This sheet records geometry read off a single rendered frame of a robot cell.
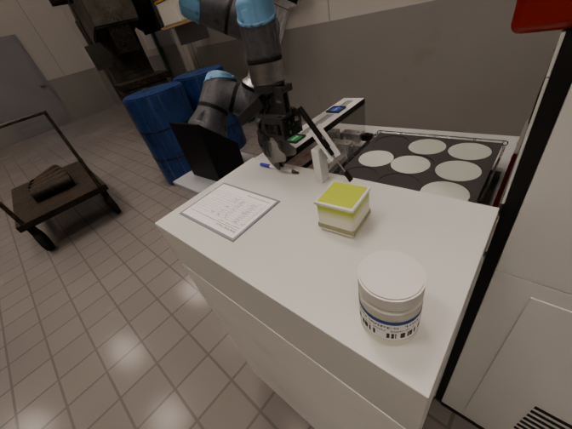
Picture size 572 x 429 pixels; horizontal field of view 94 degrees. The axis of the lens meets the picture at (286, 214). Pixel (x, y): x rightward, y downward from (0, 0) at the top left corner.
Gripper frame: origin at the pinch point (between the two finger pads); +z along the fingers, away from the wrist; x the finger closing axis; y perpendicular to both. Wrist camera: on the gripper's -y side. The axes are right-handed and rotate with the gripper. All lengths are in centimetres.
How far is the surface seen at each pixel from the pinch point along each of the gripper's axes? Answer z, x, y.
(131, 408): 103, -71, -55
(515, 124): 72, 245, 40
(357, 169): 7.3, 17.1, 14.5
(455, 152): 5.9, 33.6, 35.2
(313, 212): 2.1, -11.3, 19.6
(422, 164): 6.5, 24.9, 29.5
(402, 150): 6.3, 31.4, 21.5
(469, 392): 70, 7, 58
